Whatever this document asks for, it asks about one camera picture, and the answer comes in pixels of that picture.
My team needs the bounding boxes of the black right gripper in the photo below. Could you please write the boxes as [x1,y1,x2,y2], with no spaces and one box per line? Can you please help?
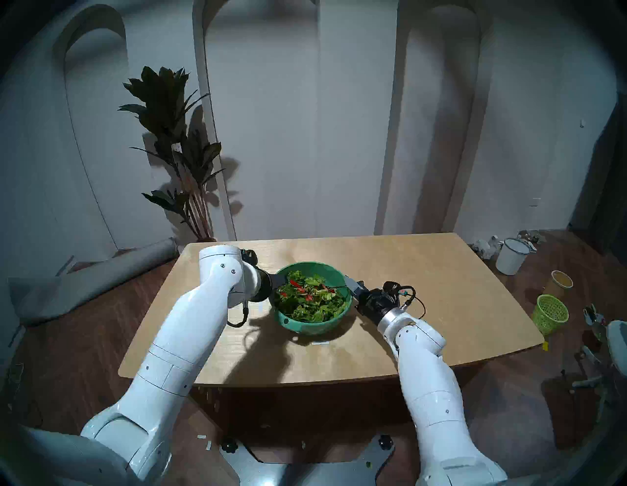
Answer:
[345,275,400,327]

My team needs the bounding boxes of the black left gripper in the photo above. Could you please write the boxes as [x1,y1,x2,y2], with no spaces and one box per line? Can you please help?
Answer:
[254,268,290,303]

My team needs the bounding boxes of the chopped lettuce tomato salad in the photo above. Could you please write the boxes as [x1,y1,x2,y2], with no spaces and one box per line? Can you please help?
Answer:
[274,270,347,323]

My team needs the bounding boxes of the green salad bowl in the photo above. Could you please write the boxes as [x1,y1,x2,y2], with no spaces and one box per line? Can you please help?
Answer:
[270,261,353,336]

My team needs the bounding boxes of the crumpled plastic trash pile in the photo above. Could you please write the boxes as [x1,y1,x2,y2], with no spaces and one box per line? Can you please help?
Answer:
[469,236,504,260]

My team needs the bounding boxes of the white bucket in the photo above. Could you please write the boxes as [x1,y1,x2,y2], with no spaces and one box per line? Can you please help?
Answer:
[495,237,534,276]

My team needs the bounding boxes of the rolled grey floor mat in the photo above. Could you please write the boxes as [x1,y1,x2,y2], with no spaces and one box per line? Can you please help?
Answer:
[7,238,178,326]

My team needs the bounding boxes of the green mesh basket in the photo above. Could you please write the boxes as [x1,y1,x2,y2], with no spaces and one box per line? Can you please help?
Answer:
[531,294,570,336]

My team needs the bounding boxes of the tan paper bin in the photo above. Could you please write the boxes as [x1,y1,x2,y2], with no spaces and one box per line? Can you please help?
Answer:
[545,270,574,298]

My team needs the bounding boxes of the tall dark potted plant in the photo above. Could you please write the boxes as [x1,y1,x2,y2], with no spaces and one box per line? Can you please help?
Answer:
[118,66,226,242]

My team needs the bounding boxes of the green white floor tools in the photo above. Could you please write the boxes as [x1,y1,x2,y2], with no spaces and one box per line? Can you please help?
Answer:
[582,304,608,343]

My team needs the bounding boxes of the white chair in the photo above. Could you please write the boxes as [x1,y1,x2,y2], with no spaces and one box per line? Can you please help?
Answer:
[571,320,627,422]

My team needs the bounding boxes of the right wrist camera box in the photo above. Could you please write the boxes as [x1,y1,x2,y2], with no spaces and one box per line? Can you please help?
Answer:
[384,281,417,308]

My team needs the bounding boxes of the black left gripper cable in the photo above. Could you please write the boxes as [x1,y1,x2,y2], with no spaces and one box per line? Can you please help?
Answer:
[226,301,250,328]

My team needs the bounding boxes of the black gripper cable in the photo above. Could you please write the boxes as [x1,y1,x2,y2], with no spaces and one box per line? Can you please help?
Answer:
[403,286,426,319]
[226,301,250,328]

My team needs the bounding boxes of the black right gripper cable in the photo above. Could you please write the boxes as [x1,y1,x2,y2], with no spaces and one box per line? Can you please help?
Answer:
[403,286,426,319]

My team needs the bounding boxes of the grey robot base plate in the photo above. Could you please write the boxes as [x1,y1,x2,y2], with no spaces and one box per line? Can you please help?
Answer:
[218,434,395,486]

